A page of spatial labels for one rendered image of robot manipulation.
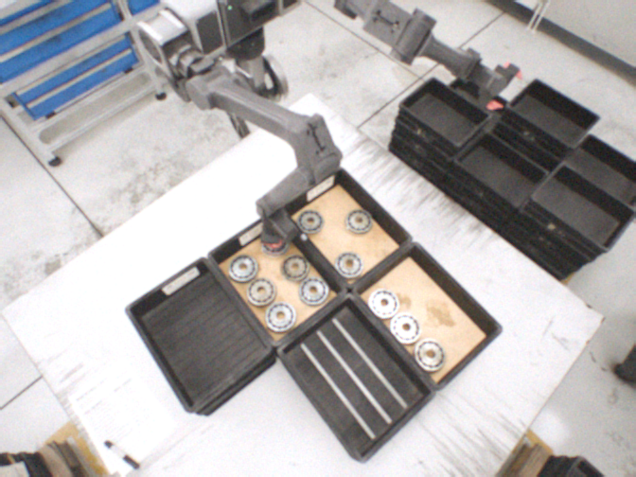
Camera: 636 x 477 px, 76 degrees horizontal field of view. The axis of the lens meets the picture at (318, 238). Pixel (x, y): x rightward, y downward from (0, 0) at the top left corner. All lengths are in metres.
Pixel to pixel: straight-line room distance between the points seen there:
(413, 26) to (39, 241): 2.44
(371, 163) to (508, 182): 0.86
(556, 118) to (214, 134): 2.09
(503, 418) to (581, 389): 1.03
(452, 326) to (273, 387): 0.65
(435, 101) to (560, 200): 0.84
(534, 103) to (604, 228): 0.81
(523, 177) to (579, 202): 0.30
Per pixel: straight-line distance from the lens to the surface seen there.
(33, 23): 2.73
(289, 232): 1.23
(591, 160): 2.76
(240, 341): 1.41
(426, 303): 1.48
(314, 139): 0.85
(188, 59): 1.13
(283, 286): 1.44
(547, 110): 2.70
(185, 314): 1.47
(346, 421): 1.36
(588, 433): 2.57
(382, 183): 1.82
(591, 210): 2.40
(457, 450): 1.56
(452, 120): 2.43
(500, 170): 2.46
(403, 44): 1.02
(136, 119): 3.20
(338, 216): 1.56
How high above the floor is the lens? 2.19
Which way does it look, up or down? 64 degrees down
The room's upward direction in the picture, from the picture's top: 2 degrees clockwise
